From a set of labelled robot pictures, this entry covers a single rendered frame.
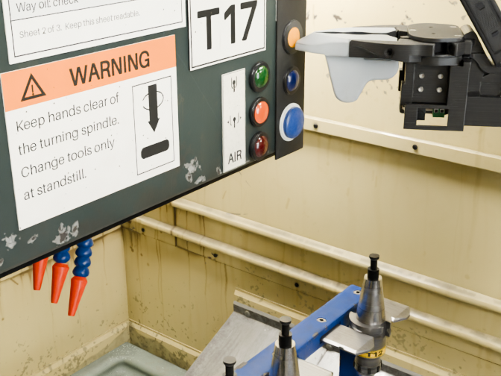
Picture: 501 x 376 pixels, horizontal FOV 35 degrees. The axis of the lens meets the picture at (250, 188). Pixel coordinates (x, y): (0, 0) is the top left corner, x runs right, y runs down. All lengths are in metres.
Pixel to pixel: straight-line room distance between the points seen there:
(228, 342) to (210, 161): 1.24
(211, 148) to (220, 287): 1.30
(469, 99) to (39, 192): 0.38
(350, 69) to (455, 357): 1.03
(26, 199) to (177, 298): 1.56
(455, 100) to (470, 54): 0.04
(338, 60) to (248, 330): 1.25
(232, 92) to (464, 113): 0.20
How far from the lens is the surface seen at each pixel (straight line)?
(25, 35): 0.52
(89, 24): 0.55
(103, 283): 2.15
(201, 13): 0.63
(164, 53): 0.60
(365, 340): 1.17
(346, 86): 0.71
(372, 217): 1.61
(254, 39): 0.68
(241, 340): 1.88
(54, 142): 0.54
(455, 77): 0.70
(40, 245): 0.56
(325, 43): 0.70
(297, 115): 0.74
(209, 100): 0.65
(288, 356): 1.01
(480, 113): 0.73
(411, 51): 0.68
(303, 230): 1.72
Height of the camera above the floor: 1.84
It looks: 22 degrees down
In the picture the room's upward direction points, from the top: straight up
